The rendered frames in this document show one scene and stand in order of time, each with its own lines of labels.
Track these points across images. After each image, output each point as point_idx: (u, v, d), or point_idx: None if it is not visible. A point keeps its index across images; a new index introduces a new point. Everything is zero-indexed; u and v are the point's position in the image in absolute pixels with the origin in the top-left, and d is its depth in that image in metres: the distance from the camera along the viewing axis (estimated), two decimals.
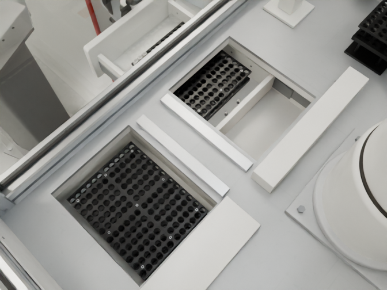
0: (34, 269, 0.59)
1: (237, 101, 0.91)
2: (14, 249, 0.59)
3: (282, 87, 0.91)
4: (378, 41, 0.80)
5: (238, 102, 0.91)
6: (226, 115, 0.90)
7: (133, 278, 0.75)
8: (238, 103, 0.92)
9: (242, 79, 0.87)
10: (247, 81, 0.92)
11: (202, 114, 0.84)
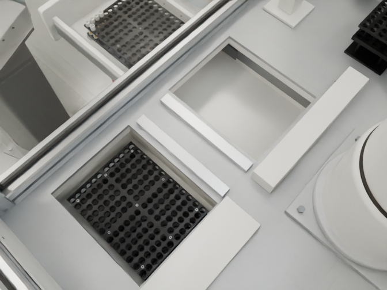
0: (34, 269, 0.59)
1: None
2: (14, 249, 0.59)
3: (228, 48, 0.96)
4: (378, 41, 0.80)
5: None
6: None
7: (133, 278, 0.75)
8: None
9: None
10: None
11: None
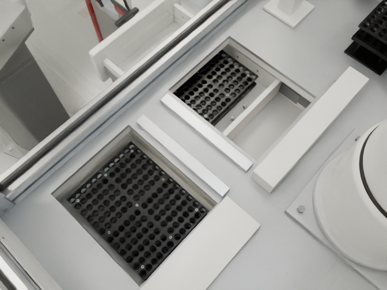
0: (34, 269, 0.59)
1: (243, 106, 0.91)
2: (14, 249, 0.59)
3: (289, 92, 0.90)
4: (378, 41, 0.80)
5: (244, 107, 0.91)
6: (232, 120, 0.90)
7: (133, 278, 0.75)
8: (244, 108, 0.91)
9: (249, 84, 0.87)
10: (254, 86, 0.91)
11: (209, 119, 0.83)
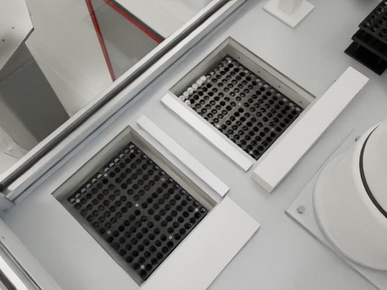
0: (34, 269, 0.59)
1: None
2: (14, 249, 0.59)
3: None
4: (378, 41, 0.80)
5: None
6: None
7: (133, 278, 0.75)
8: None
9: (293, 118, 0.83)
10: None
11: (254, 156, 0.79)
